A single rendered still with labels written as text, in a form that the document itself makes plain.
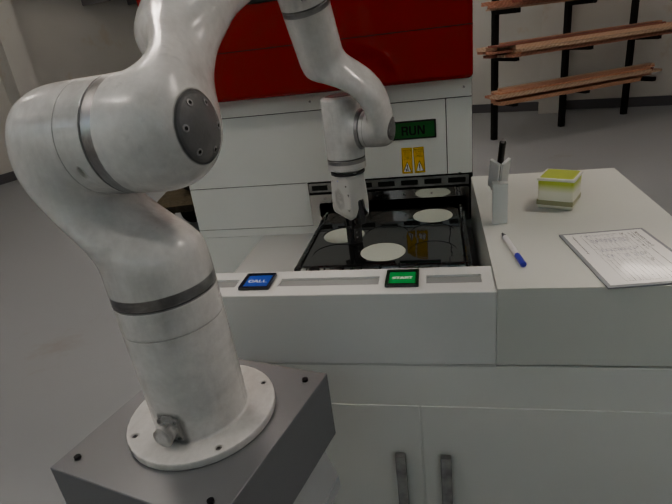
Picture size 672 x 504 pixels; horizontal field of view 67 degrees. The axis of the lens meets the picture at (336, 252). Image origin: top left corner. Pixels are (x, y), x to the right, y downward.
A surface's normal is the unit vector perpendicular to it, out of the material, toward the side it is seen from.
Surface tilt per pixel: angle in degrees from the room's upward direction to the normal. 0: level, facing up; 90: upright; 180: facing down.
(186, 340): 88
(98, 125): 73
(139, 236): 26
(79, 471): 2
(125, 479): 2
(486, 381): 90
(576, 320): 90
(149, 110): 64
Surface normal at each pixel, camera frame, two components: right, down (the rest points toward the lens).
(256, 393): -0.15, -0.91
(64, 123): -0.39, 0.00
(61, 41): 0.90, 0.07
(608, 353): -0.17, 0.41
